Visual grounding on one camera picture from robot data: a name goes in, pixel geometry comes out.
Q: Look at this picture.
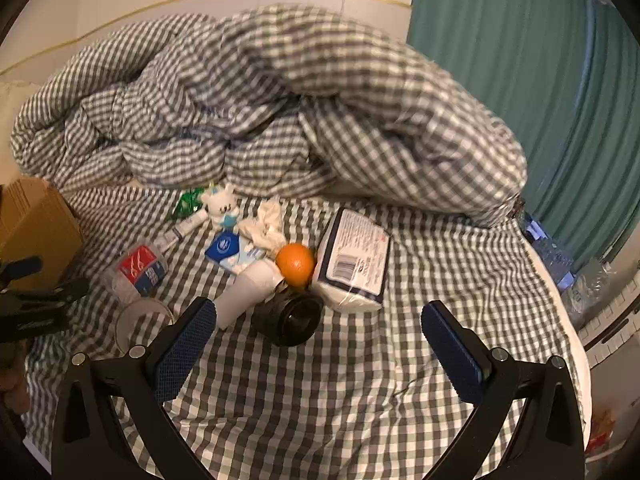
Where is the clear round lid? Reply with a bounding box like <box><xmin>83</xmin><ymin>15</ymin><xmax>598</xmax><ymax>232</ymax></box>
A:
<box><xmin>114</xmin><ymin>300</ymin><xmax>176</xmax><ymax>356</ymax></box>

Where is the green snack packet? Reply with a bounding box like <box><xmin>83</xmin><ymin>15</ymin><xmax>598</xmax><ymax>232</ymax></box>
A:
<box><xmin>172</xmin><ymin>187</ymin><xmax>206</xmax><ymax>222</ymax></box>

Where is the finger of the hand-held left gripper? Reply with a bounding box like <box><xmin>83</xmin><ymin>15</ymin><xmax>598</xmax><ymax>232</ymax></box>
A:
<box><xmin>0</xmin><ymin>277</ymin><xmax>91</xmax><ymax>346</ymax></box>
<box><xmin>0</xmin><ymin>256</ymin><xmax>43</xmax><ymax>291</ymax></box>

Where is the orange fruit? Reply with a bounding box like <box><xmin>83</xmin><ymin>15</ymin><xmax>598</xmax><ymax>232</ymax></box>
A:
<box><xmin>275</xmin><ymin>243</ymin><xmax>317</xmax><ymax>290</ymax></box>

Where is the white ribbed object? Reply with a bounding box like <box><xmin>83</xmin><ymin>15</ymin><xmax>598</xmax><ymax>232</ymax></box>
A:
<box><xmin>580</xmin><ymin>270</ymin><xmax>640</xmax><ymax>366</ymax></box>

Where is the white paper cup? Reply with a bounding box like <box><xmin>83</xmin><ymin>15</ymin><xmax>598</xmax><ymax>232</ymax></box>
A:
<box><xmin>212</xmin><ymin>261</ymin><xmax>286</xmax><ymax>331</ymax></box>

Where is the black round cup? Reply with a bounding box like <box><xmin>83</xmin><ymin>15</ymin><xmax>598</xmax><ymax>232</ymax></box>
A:
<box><xmin>251</xmin><ymin>291</ymin><xmax>325</xmax><ymax>347</ymax></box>

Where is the brown cardboard box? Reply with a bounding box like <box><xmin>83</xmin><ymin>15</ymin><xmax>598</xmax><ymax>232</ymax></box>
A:
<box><xmin>0</xmin><ymin>177</ymin><xmax>85</xmax><ymax>293</ymax></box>

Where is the crumpled white cloth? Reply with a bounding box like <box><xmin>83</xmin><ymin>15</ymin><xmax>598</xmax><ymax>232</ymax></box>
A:
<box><xmin>237</xmin><ymin>199</ymin><xmax>287</xmax><ymax>252</ymax></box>

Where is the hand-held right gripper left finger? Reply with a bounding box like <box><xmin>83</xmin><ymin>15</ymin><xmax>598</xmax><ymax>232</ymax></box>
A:
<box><xmin>51</xmin><ymin>296</ymin><xmax>218</xmax><ymax>480</ymax></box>

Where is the clear jar red blue label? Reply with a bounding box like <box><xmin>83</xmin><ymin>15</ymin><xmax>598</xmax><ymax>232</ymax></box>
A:
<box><xmin>102</xmin><ymin>244</ymin><xmax>168</xmax><ymax>305</ymax></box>

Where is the grey checked duvet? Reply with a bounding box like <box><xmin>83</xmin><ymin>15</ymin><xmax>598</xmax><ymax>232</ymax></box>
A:
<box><xmin>10</xmin><ymin>4</ymin><xmax>528</xmax><ymax>226</ymax></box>

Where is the white headboard gold trim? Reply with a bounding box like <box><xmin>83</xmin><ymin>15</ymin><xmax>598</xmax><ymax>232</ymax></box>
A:
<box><xmin>0</xmin><ymin>0</ymin><xmax>413</xmax><ymax>91</ymax></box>

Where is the white plush toy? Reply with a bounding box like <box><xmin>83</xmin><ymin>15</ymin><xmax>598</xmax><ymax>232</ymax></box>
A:
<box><xmin>201</xmin><ymin>183</ymin><xmax>238</xmax><ymax>229</ymax></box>

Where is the blue pocket tissue pack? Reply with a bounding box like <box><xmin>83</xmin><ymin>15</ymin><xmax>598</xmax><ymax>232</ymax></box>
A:
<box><xmin>205</xmin><ymin>230</ymin><xmax>268</xmax><ymax>275</ymax></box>

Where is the red packet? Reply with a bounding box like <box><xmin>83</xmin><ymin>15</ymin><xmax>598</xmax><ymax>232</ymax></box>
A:
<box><xmin>585</xmin><ymin>410</ymin><xmax>616</xmax><ymax>456</ymax></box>

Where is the large white tissue pack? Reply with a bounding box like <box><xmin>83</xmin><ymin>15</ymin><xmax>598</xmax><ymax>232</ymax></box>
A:
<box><xmin>311</xmin><ymin>207</ymin><xmax>392</xmax><ymax>311</ymax></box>

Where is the grey checked bed sheet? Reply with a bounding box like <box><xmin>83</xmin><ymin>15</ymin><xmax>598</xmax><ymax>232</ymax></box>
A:
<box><xmin>25</xmin><ymin>185</ymin><xmax>591</xmax><ymax>480</ymax></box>

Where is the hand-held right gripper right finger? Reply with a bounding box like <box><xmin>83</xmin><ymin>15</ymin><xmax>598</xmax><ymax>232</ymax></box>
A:
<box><xmin>421</xmin><ymin>300</ymin><xmax>587</xmax><ymax>480</ymax></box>

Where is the teal curtain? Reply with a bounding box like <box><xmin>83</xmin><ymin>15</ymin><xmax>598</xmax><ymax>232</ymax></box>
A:
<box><xmin>406</xmin><ymin>0</ymin><xmax>640</xmax><ymax>271</ymax></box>

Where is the white ointment tube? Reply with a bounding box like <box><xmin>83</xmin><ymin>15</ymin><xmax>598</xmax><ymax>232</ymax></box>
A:
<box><xmin>159</xmin><ymin>210</ymin><xmax>208</xmax><ymax>251</ymax></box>

